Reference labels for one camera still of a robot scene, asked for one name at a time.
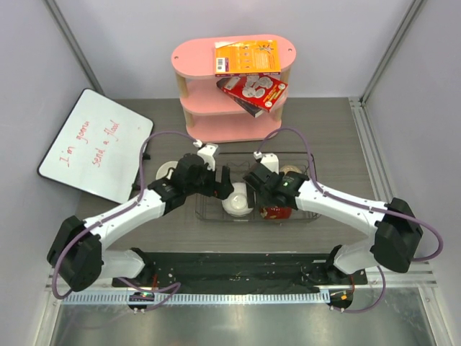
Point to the white ribbed bowl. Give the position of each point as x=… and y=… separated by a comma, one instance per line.
x=237, y=203

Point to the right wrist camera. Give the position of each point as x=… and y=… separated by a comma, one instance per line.
x=270, y=160

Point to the orange book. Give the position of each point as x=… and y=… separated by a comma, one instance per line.
x=247, y=57

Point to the tan bowl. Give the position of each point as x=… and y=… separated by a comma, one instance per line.
x=290, y=168

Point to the red patterned bowl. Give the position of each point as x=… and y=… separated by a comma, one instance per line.
x=275, y=213

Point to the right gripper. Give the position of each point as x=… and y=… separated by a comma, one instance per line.
x=251, y=198

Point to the beige speckled bowl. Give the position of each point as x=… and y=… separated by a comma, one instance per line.
x=166, y=169

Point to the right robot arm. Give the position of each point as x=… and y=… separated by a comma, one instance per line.
x=392, y=234

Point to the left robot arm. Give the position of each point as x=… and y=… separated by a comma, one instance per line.
x=80, y=254

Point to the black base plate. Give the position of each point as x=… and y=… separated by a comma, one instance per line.
x=244, y=273

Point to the white dry-erase board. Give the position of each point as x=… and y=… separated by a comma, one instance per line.
x=97, y=149

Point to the white slotted cable duct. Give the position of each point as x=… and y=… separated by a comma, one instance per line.
x=130, y=297

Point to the black wire dish rack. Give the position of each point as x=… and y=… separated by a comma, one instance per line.
x=210, y=209

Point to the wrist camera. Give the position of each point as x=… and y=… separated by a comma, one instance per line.
x=270, y=160
x=208, y=152

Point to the pink three-tier shelf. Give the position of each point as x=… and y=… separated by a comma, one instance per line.
x=210, y=114

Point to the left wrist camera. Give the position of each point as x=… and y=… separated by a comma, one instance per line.
x=208, y=152

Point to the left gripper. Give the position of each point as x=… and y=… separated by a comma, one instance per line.
x=223, y=189

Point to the red book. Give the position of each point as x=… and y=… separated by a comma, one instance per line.
x=255, y=94

